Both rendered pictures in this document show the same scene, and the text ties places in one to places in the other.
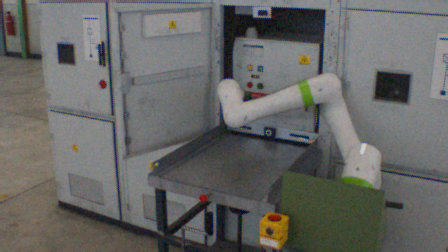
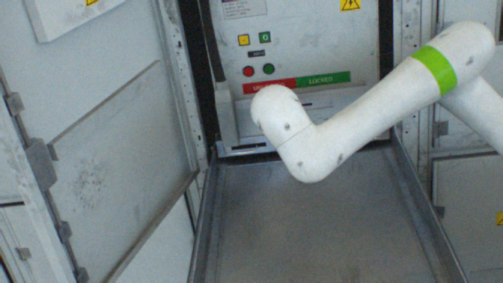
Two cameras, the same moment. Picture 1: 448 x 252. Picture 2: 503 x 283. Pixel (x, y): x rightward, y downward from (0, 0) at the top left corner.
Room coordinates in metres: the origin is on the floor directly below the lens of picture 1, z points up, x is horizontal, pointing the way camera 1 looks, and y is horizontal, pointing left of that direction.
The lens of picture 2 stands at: (1.12, 0.42, 1.71)
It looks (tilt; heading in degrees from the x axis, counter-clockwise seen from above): 29 degrees down; 337
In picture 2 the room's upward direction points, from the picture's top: 9 degrees counter-clockwise
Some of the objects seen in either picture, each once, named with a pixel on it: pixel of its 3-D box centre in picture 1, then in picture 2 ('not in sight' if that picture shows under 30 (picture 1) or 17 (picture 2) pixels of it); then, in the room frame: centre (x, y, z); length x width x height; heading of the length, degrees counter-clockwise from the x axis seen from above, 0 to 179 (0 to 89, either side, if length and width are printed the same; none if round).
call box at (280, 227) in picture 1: (273, 230); not in sight; (1.41, -0.19, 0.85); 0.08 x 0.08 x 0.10; 62
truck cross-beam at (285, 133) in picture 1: (272, 130); (302, 136); (2.40, -0.29, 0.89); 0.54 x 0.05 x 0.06; 62
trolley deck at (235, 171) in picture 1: (241, 167); (314, 235); (2.05, -0.10, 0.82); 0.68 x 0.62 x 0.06; 152
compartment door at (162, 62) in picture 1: (167, 77); (107, 109); (2.32, 0.27, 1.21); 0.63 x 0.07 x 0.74; 133
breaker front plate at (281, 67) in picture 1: (272, 86); (293, 63); (2.39, -0.28, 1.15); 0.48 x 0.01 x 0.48; 62
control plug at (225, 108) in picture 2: not in sight; (227, 114); (2.43, -0.06, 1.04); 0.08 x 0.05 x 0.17; 152
